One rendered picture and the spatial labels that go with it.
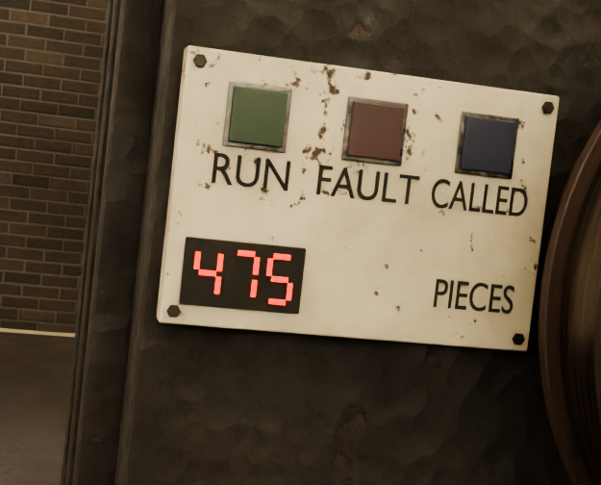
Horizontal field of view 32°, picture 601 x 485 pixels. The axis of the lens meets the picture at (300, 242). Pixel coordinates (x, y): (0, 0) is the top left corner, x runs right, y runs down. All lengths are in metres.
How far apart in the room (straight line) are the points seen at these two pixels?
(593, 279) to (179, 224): 0.26
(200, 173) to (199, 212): 0.02
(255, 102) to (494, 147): 0.17
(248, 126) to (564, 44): 0.24
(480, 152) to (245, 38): 0.18
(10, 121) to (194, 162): 5.98
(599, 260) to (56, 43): 6.14
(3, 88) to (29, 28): 0.39
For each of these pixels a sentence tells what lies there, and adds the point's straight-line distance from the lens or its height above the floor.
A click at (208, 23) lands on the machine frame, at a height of 1.26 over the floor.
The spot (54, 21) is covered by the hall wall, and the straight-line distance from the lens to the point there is 6.69.
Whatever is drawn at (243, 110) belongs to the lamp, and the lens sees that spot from 0.69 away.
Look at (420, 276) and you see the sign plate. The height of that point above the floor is 1.11.
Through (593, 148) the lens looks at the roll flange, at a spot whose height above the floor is 1.20.
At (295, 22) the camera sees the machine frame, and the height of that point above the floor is 1.27.
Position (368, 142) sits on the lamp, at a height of 1.19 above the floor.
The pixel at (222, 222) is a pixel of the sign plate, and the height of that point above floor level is 1.13.
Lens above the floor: 1.17
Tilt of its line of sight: 4 degrees down
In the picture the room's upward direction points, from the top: 6 degrees clockwise
